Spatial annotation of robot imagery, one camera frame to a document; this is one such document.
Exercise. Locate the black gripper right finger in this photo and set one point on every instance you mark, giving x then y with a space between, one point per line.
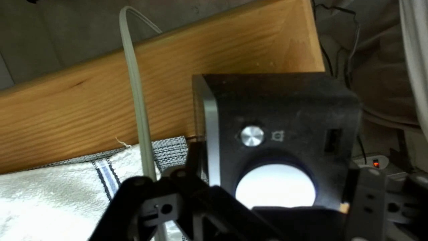
378 209

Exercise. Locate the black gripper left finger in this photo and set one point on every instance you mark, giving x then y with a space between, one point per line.
178 205

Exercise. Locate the black cube speaker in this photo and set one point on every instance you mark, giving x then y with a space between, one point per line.
285 120

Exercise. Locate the power strip with red light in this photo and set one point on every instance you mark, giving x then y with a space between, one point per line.
378 163

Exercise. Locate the white striped towel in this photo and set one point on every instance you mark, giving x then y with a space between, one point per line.
53 201

